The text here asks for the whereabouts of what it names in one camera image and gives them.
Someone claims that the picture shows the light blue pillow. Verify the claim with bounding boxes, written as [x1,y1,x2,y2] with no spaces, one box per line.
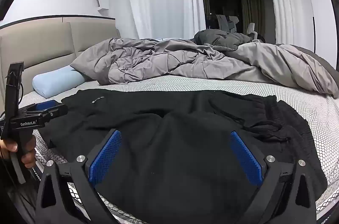
[32,66,86,99]

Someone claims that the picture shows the beige padded headboard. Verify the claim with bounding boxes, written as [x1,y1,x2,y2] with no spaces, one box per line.
[0,16,121,108]

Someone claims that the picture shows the white honeycomb mesh mattress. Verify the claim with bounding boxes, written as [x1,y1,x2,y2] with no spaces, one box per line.
[18,74,339,224]

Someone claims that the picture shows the person's left hand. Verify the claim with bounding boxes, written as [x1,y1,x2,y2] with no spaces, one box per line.
[0,134,36,169]

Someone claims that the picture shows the white office chair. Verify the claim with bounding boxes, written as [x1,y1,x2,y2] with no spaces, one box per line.
[246,23,258,42]

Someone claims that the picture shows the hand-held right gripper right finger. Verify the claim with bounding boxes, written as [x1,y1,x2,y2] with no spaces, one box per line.
[230,130,318,224]

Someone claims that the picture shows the dark grey blanket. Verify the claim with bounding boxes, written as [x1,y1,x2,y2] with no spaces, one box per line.
[193,29,252,51]

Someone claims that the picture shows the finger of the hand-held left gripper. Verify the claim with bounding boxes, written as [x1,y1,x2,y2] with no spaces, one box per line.
[26,100,58,114]
[40,103,67,122]

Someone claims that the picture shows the black pants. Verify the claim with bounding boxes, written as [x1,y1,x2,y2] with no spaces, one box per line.
[42,89,329,211]

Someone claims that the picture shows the grey draped chair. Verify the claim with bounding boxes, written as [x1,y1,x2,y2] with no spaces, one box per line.
[216,14,240,34]

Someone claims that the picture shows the grey quilted duvet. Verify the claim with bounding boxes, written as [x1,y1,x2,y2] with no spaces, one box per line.
[70,37,339,99]

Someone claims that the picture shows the beige curtain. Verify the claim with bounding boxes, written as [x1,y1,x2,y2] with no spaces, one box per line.
[240,0,265,34]

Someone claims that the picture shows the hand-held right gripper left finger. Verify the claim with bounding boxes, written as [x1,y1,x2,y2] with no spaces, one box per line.
[36,129,124,224]

